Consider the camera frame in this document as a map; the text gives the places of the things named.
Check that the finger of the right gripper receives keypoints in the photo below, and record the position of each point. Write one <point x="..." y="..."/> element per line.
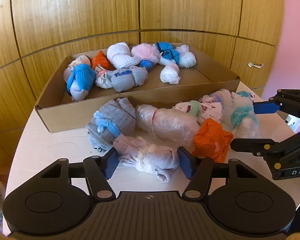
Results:
<point x="254" y="146"/>
<point x="266" y="107"/>

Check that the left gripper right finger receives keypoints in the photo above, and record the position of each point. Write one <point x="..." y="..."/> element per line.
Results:
<point x="198" y="171"/>

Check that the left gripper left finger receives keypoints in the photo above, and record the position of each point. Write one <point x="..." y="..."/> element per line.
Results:
<point x="98" y="170"/>

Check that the pale pink sock bundle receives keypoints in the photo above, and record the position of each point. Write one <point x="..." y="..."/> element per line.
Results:
<point x="161" y="161"/>

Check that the grey knit sock bundle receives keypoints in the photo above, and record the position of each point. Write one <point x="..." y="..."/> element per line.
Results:
<point x="120" y="79"/>

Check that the white fluffy teal-band bundle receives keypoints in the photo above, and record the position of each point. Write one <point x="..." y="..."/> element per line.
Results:
<point x="238" y="113"/>

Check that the orange knit sock bundle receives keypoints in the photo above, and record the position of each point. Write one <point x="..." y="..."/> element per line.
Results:
<point x="212" y="141"/>

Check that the grey sock blue tie bundle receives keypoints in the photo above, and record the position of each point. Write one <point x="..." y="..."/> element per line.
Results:
<point x="114" y="118"/>

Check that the translucent pink sock bundle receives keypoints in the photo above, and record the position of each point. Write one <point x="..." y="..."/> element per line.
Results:
<point x="168" y="124"/>

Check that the floral white sock bundle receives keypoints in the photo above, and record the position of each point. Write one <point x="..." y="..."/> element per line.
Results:
<point x="202" y="110"/>

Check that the blue and white sock bundle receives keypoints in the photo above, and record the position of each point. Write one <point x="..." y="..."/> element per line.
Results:
<point x="79" y="81"/>

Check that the white pompom sock bundle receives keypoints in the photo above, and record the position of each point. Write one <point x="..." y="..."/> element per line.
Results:
<point x="187" y="59"/>

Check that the white sock bundle far left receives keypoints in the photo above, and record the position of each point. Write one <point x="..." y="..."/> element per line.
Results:
<point x="77" y="61"/>

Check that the white knotted sock bundle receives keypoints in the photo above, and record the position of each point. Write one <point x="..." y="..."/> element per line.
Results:
<point x="170" y="74"/>

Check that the cardboard box tray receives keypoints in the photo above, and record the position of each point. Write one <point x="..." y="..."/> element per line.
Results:
<point x="59" y="113"/>

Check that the orange sock bundle in box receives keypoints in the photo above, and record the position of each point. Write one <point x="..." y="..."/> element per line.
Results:
<point x="100" y="60"/>

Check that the small blue sock bundle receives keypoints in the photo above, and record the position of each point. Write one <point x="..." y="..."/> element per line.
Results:
<point x="147" y="64"/>

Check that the white waffle sock bundle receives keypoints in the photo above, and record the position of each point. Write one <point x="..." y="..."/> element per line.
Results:
<point x="119" y="56"/>

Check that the pink fluffy sock bundle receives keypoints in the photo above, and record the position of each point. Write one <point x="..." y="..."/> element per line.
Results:
<point x="147" y="52"/>

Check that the wooden wardrobe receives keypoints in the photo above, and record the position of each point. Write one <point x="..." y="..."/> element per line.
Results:
<point x="36" y="35"/>

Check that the wall power outlet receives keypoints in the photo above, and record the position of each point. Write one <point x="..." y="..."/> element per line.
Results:
<point x="292" y="122"/>

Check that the silver drawer handle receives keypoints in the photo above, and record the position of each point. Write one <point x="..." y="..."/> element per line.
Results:
<point x="258" y="66"/>

